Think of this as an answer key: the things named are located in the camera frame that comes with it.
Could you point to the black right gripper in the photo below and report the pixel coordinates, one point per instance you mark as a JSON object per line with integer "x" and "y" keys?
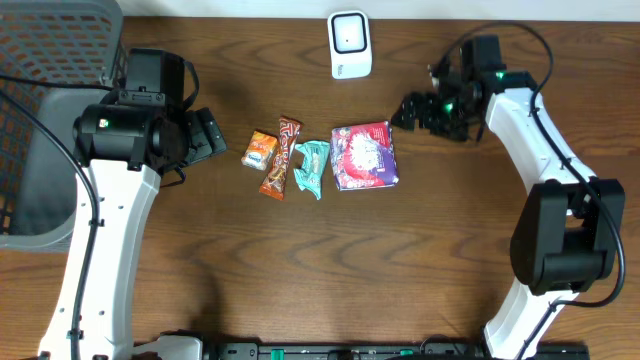
{"x": 431, "y": 115}

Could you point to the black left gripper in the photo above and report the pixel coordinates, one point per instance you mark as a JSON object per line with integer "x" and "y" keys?
{"x": 206, "y": 135}

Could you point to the orange white tissue pack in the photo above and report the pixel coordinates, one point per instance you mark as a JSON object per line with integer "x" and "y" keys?
{"x": 259, "y": 151}

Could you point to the orange Top chocolate bar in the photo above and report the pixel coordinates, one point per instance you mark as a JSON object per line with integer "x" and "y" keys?
{"x": 275, "y": 182}

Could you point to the pink purple liner pack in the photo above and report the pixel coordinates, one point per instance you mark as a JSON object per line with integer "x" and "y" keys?
{"x": 362, "y": 157}

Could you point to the teal snack wrapper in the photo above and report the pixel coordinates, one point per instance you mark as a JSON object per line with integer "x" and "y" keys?
{"x": 309, "y": 175}

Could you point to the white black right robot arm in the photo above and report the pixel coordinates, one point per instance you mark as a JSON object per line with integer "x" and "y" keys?
{"x": 566, "y": 249}

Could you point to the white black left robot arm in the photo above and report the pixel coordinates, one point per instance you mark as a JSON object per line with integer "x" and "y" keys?
{"x": 123, "y": 146}

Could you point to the white barcode scanner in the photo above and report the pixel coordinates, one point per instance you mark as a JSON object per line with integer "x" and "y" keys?
{"x": 350, "y": 45}

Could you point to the grey plastic basket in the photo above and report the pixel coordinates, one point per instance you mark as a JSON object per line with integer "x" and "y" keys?
{"x": 57, "y": 57}

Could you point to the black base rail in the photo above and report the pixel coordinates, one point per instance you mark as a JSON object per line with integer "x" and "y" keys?
{"x": 430, "y": 350}

